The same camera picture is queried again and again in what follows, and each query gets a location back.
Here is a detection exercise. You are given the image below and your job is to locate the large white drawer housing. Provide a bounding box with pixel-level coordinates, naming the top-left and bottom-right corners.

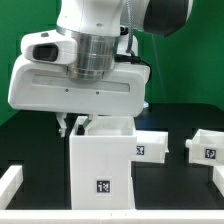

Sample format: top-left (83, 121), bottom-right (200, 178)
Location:
top-left (69, 116), bottom-right (137, 210)

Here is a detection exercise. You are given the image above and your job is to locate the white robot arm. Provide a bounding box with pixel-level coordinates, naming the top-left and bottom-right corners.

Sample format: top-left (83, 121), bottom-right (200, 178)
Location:
top-left (8, 0), bottom-right (194, 128)

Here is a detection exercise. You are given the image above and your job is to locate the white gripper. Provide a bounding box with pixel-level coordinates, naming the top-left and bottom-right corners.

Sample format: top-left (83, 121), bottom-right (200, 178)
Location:
top-left (8, 56), bottom-right (150, 138)

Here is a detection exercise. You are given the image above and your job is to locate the white drawer box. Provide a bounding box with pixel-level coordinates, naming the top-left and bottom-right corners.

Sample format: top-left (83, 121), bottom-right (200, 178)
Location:
top-left (134, 130), bottom-right (169, 163)
top-left (185, 129), bottom-right (224, 166)

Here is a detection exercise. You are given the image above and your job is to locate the grey camera cable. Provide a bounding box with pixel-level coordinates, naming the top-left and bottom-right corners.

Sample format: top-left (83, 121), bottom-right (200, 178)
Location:
top-left (151, 34), bottom-right (168, 104)

